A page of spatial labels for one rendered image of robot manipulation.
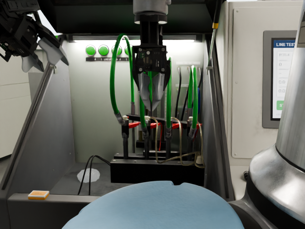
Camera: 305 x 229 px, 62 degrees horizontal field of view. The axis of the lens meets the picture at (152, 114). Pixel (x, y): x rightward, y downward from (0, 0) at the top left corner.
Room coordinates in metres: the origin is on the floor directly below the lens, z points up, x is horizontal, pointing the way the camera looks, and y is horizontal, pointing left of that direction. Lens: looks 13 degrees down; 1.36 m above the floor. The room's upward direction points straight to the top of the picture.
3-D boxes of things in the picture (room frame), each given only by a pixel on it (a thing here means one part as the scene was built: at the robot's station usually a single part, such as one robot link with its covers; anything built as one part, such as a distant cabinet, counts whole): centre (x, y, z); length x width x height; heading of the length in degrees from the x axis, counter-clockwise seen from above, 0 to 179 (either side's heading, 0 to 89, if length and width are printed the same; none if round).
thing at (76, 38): (1.17, 0.08, 1.43); 0.54 x 0.03 x 0.02; 86
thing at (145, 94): (0.59, 0.02, 1.28); 0.06 x 0.03 x 0.09; 176
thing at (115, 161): (0.90, -0.02, 0.91); 0.34 x 0.10 x 0.15; 86
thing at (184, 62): (1.15, -0.16, 1.21); 0.13 x 0.03 x 0.31; 86
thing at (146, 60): (0.58, 0.00, 1.38); 0.09 x 0.08 x 0.12; 176
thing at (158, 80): (0.59, -0.01, 1.28); 0.06 x 0.03 x 0.09; 176
